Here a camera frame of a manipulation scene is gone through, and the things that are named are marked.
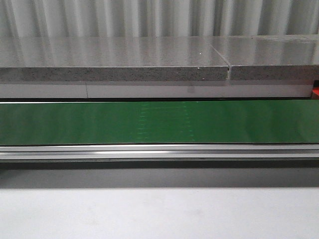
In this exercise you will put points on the grey stone slab left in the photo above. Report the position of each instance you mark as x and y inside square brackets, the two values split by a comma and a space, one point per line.
[110, 59]

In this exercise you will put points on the grey stone slab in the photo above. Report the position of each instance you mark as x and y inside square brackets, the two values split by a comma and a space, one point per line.
[274, 58]
[110, 59]

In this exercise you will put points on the green conveyor belt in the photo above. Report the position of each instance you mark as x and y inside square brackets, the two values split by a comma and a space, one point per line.
[250, 121]

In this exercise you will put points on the grey stone slab right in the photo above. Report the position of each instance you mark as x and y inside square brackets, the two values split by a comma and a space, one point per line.
[274, 58]

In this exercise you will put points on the white panel under slab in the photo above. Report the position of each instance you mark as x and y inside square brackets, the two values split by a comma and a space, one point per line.
[126, 90]

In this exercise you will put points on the red object at edge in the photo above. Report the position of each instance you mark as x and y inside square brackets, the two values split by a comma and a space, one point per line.
[315, 93]

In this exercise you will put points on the grey pleated curtain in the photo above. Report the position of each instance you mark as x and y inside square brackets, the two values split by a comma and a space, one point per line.
[142, 18]

